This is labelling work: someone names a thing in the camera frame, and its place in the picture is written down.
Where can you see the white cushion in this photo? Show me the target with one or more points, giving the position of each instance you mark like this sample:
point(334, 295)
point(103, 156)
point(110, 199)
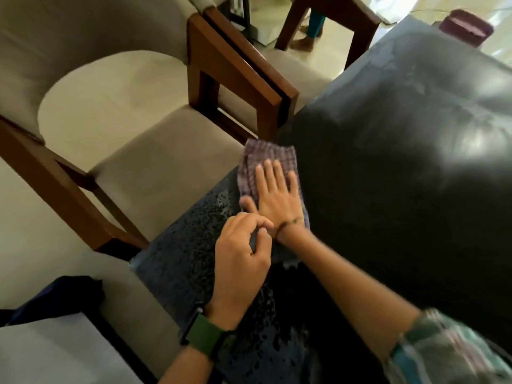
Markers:
point(60, 351)

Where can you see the green band wristwatch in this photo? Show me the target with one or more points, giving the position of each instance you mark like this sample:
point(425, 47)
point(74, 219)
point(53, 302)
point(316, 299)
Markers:
point(206, 335)

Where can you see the purple plastic container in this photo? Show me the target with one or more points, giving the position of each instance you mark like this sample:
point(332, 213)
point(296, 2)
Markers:
point(466, 27)

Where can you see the beige upholstered wooden armchair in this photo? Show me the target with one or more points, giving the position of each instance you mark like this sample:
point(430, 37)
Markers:
point(292, 71)
point(152, 155)

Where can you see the person's right forearm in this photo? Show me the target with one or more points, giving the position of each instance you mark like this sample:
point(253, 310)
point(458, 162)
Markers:
point(344, 291)

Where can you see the person's right thumb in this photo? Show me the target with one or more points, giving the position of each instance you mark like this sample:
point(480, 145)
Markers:
point(250, 204)

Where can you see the person's left hand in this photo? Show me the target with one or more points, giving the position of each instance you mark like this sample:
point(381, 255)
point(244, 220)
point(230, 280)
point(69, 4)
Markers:
point(238, 267)

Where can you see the person's right little finger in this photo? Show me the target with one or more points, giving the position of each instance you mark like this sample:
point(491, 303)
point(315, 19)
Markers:
point(294, 183)

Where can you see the person's right hand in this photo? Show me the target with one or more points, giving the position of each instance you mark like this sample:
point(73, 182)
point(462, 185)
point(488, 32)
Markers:
point(276, 203)

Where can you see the person's left forearm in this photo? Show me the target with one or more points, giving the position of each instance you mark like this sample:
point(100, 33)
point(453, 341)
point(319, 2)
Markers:
point(188, 365)

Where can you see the patterned green shirt sleeve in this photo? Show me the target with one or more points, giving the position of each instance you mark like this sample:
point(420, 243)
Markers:
point(444, 351)

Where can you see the dark blue fabric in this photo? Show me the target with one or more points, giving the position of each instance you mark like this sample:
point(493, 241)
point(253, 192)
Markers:
point(60, 297)

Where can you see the person's right middle finger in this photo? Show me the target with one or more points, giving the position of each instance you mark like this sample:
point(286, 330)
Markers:
point(271, 176)

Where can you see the brown wooden chair frame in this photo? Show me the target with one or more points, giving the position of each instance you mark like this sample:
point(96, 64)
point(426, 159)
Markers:
point(344, 11)

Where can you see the beige upholstered chair seat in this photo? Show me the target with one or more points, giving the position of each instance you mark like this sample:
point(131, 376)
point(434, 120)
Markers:
point(132, 311)

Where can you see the person's left thumb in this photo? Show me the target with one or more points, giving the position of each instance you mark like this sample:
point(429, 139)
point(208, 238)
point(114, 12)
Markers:
point(262, 241)

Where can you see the purple checked cleaning cloth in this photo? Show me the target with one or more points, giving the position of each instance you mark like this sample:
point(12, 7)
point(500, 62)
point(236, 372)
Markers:
point(256, 155)

